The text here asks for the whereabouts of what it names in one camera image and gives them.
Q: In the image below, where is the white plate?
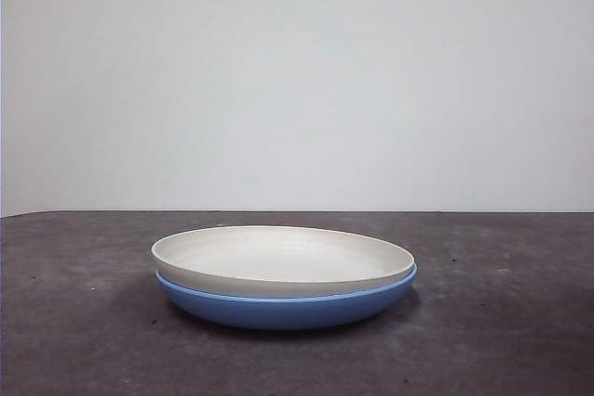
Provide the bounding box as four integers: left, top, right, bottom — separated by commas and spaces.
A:
149, 225, 415, 299

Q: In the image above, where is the blue plate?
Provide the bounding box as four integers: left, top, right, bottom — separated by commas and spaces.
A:
154, 262, 419, 332

